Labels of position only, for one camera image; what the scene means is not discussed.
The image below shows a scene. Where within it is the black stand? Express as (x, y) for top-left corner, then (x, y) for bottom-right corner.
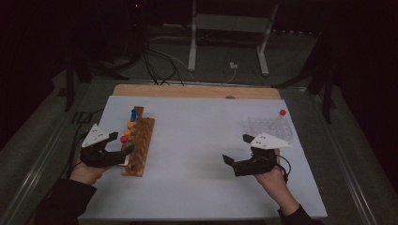
(63, 51), (130, 113)
(271, 29), (338, 125)

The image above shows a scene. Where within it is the white table mat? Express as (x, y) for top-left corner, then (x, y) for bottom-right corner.
(78, 95), (329, 221)

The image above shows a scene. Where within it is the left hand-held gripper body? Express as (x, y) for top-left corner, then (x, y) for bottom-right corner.
(79, 123), (127, 169)

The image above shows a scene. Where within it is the black cable bundle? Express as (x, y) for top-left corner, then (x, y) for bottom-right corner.
(141, 38), (186, 87)

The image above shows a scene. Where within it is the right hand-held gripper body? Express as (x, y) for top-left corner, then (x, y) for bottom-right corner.
(232, 132), (293, 178)

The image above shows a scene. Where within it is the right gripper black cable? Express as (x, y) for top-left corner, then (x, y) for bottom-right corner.
(274, 154), (292, 184)

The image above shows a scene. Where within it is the wooden test tube rack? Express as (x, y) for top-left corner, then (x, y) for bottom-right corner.
(120, 106), (156, 178)

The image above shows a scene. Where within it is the person's left hand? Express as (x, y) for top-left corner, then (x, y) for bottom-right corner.
(69, 159), (110, 186)

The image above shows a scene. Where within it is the metal floor rail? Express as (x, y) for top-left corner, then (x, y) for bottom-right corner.
(308, 90), (381, 225)
(0, 79), (95, 225)

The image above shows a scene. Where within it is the black floor cable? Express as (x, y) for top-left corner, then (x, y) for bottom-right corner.
(23, 108), (105, 225)

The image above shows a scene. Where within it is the person's right hand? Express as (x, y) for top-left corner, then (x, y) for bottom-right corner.
(253, 148), (288, 192)

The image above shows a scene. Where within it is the white metal stand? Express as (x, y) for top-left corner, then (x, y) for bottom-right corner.
(187, 0), (280, 77)

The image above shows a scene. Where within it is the clear plastic test tube rack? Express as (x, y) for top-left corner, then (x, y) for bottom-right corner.
(242, 115), (294, 143)

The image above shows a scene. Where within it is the white cable with plug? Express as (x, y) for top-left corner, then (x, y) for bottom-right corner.
(149, 35), (239, 85)

